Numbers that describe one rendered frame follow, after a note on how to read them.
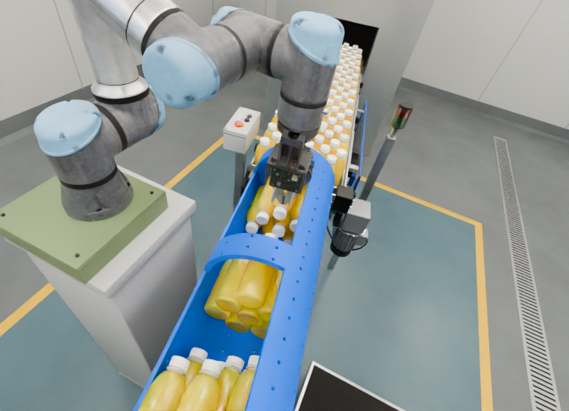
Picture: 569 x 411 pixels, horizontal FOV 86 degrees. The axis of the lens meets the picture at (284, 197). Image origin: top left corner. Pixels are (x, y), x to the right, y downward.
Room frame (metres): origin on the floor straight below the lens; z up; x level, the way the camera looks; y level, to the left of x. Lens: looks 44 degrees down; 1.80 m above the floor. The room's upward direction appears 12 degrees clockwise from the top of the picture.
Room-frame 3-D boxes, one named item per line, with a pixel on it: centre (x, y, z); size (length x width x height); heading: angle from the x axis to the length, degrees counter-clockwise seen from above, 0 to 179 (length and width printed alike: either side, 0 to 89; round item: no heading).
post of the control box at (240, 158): (1.13, 0.24, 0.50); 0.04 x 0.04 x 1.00; 85
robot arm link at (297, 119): (0.45, 0.00, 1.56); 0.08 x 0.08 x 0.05
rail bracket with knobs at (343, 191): (0.92, -0.23, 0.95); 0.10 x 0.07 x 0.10; 85
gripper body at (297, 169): (0.44, 0.00, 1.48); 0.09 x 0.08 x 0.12; 175
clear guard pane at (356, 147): (1.50, -0.35, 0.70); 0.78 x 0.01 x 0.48; 175
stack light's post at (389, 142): (1.24, -0.42, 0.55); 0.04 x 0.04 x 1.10; 85
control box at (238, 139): (1.13, 0.24, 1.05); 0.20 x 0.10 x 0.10; 175
